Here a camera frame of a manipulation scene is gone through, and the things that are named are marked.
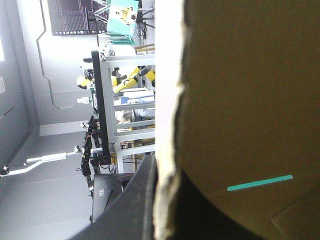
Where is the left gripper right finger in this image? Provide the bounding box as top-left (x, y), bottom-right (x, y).
top-left (171, 169), bottom-right (266, 240)

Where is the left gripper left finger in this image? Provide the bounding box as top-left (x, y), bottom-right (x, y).
top-left (71, 153), bottom-right (159, 240)

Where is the brown cardboard box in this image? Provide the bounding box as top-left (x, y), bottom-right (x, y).
top-left (152, 0), bottom-right (320, 240)

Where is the black jointed stand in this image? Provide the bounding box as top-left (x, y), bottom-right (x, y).
top-left (79, 115), bottom-right (101, 199)

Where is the white metal rack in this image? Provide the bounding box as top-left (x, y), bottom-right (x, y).
top-left (99, 53), bottom-right (156, 174)

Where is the black flat panel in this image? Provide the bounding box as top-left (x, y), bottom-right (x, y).
top-left (90, 49), bottom-right (112, 166)

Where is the yellow robot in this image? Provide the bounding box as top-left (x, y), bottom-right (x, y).
top-left (76, 65), bottom-right (156, 95)

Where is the teal covered table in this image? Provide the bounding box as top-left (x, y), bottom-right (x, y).
top-left (106, 0), bottom-right (140, 36)

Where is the dark wall display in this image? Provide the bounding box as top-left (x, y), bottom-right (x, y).
top-left (47, 0), bottom-right (111, 36)

